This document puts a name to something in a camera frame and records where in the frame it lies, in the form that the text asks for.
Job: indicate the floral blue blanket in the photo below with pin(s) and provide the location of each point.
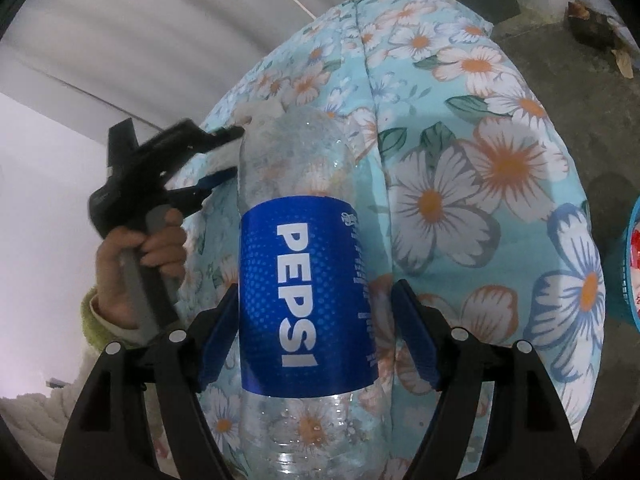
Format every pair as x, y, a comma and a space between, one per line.
450, 160

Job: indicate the clear bottle with blue label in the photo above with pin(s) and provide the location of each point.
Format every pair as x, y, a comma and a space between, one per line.
310, 285

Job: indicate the white curtain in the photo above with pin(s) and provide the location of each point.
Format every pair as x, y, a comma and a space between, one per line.
150, 35

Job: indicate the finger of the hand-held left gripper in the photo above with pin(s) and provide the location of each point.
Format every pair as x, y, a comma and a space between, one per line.
220, 137
192, 195

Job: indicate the red and white paper packet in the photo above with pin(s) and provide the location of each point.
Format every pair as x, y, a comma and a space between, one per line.
636, 260

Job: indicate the person's left forearm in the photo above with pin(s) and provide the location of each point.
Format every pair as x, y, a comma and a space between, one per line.
100, 330

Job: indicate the brown cardboard scrap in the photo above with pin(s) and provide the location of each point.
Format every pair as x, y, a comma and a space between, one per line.
624, 62

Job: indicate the dark box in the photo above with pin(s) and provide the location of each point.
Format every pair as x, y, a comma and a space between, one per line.
592, 27

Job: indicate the person's left hand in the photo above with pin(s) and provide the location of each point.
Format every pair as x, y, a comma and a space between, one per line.
112, 285

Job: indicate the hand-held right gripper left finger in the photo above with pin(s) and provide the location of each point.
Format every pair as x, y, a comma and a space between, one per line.
220, 340

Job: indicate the blue plastic basket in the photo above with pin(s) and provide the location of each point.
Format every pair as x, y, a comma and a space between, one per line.
620, 280

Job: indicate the white fluffy blanket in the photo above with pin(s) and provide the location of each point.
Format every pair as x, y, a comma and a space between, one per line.
40, 420

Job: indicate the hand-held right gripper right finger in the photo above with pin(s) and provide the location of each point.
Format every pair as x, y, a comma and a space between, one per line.
415, 335

